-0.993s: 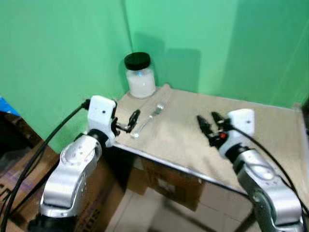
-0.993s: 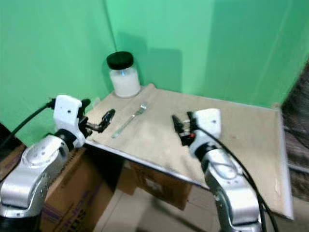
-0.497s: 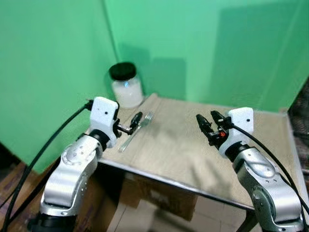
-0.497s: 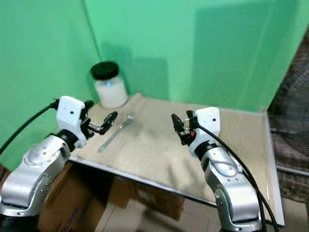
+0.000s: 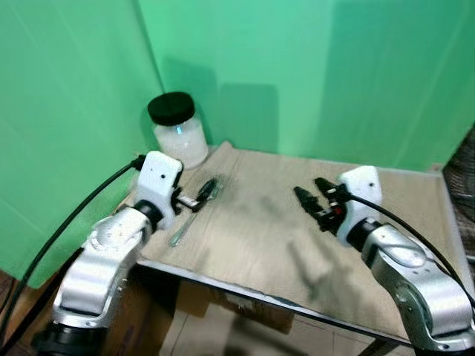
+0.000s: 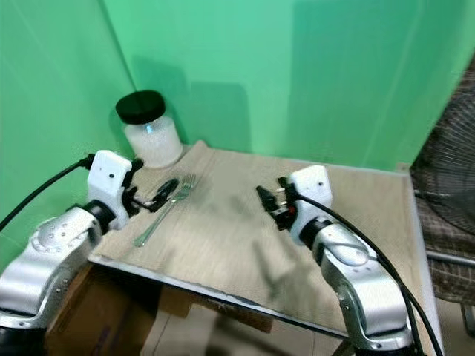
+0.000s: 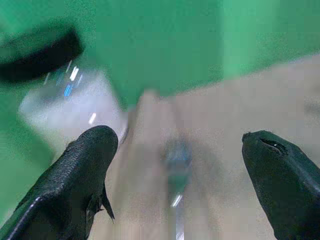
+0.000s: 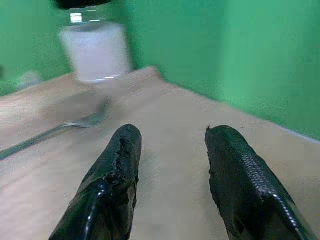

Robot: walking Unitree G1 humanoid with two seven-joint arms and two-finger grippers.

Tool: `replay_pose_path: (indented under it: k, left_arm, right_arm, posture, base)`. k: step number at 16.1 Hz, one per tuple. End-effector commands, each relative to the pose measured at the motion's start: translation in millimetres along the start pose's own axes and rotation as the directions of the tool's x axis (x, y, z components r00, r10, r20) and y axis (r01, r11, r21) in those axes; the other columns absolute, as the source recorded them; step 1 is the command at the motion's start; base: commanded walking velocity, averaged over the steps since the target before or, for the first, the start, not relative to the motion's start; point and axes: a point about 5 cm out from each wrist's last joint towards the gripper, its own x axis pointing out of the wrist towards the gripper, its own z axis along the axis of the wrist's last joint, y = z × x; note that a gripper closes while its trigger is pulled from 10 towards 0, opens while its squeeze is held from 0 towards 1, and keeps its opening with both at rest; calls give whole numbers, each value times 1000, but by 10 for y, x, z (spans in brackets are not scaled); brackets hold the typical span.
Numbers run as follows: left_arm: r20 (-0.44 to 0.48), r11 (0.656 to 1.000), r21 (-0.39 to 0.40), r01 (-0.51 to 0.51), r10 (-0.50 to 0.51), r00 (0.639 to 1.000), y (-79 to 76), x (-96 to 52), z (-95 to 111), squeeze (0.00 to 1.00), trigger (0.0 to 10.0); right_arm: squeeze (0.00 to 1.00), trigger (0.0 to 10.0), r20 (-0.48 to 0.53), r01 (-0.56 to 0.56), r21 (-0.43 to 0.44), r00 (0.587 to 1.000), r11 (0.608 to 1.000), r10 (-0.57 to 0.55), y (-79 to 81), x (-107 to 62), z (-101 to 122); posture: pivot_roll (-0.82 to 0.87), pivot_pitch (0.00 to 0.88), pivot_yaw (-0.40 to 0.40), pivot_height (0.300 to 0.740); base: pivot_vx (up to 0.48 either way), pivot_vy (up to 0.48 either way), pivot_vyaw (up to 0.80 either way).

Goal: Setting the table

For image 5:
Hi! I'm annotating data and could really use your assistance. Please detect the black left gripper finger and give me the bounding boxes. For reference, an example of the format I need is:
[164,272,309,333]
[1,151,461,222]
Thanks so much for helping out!
[196,177,220,207]

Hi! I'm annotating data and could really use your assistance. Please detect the silver metal fork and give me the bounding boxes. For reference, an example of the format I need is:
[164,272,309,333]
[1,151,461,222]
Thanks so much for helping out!
[168,178,224,248]

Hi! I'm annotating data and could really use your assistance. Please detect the glass jar with black lid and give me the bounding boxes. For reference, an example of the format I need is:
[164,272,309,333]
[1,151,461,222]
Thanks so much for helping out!
[147,91,211,170]

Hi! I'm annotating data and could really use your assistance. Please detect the brown cardboard box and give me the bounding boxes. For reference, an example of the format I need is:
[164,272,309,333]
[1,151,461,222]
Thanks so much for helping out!
[100,266,298,356]

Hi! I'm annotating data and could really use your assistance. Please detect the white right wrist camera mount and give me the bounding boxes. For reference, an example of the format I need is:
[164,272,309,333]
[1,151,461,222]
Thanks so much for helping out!
[335,165,384,247]

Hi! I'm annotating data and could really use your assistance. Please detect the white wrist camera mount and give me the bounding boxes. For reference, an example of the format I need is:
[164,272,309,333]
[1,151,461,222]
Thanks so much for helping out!
[136,151,184,230]
[335,165,384,247]

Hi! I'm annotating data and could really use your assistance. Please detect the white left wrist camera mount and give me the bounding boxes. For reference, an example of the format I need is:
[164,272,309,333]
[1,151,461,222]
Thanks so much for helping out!
[136,151,184,230]

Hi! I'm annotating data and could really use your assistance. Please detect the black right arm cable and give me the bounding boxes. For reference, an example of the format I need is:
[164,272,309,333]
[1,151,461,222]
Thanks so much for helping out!
[346,193,475,306]

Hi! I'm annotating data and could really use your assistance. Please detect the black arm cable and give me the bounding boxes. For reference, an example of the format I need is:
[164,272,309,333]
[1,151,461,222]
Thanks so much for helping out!
[346,193,475,306]
[0,155,146,338]

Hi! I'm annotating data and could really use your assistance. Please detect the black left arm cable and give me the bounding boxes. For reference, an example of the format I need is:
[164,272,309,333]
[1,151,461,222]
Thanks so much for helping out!
[0,155,146,338]

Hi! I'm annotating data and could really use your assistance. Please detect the black wire-grille fan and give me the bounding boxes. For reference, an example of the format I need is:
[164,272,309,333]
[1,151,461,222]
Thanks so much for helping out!
[443,125,475,262]

